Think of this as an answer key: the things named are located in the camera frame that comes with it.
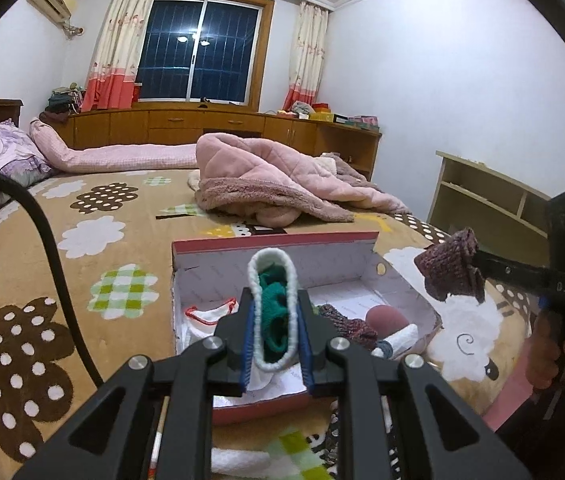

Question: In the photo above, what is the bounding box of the maroon knit sock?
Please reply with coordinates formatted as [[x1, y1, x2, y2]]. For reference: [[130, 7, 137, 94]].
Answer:
[[318, 304, 380, 351], [413, 227, 485, 303]]

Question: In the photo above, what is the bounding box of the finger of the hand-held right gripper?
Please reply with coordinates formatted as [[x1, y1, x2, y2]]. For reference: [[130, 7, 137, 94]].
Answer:
[[471, 249, 552, 297]]

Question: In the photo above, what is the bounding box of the printed tan bed blanket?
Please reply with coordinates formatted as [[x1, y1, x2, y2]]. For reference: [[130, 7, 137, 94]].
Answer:
[[0, 165, 533, 480]]

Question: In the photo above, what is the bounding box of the person's right hand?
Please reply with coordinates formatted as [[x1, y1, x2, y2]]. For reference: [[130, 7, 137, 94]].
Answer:
[[525, 310, 565, 393]]

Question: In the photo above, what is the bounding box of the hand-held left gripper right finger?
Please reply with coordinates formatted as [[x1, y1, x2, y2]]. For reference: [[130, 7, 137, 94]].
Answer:
[[296, 289, 533, 480]]

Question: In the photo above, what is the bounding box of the pink fleece robe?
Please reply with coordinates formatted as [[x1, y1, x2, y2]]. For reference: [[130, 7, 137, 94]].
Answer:
[[187, 132, 388, 226]]

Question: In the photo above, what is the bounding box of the person's right forearm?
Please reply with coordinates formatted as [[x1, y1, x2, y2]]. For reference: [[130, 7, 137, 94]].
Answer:
[[482, 370, 565, 441]]

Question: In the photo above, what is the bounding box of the white waffle sock roll grey band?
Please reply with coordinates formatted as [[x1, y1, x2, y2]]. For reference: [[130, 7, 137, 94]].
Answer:
[[369, 324, 419, 361]]

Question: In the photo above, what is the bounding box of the pink checked rolled quilt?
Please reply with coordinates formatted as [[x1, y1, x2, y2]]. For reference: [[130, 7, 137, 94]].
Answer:
[[30, 117, 200, 173]]

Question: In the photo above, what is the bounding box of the floral curtain red hem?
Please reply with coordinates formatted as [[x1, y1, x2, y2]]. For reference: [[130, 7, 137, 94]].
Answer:
[[282, 1, 330, 113], [80, 0, 160, 113]]

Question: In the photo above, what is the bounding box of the plain white sock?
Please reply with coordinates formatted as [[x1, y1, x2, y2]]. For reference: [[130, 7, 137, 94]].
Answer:
[[210, 447, 273, 478]]

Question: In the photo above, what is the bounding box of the stack of flat boxes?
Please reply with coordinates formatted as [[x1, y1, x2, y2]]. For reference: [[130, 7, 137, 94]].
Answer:
[[332, 114, 380, 132]]

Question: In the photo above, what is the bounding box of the mauve quilted garment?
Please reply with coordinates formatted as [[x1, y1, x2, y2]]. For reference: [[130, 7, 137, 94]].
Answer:
[[319, 152, 410, 216]]

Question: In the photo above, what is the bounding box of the red and white shoe box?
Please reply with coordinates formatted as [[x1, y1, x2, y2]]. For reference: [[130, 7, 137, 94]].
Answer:
[[170, 231, 443, 426]]

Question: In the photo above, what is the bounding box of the dusty pink sock ball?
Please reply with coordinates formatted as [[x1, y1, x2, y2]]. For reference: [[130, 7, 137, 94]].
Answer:
[[366, 306, 410, 341]]

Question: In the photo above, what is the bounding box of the light wooden shelf unit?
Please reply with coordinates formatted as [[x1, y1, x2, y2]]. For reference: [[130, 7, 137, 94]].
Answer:
[[426, 150, 563, 241]]

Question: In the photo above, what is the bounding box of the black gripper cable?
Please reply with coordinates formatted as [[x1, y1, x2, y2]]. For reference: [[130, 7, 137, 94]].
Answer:
[[0, 169, 108, 388]]

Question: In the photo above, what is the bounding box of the pile of folded clothes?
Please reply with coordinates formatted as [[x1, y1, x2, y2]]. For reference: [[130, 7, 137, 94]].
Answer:
[[45, 85, 86, 123]]

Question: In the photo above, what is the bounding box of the white sock red trim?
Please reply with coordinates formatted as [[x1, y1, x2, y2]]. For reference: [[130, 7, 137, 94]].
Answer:
[[185, 297, 240, 356]]

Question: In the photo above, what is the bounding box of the long wooden cabinet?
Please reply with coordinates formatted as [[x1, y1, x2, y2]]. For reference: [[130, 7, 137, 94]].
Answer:
[[55, 101, 383, 181]]

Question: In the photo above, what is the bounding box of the window with wooden frame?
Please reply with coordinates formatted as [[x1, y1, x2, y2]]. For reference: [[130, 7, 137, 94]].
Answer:
[[135, 0, 276, 111]]

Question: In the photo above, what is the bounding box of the white green sock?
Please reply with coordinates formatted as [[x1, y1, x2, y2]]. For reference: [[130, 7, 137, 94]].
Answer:
[[247, 249, 299, 373]]

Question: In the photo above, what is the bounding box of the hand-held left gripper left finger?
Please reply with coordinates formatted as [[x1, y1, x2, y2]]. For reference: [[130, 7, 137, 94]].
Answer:
[[12, 287, 258, 480]]

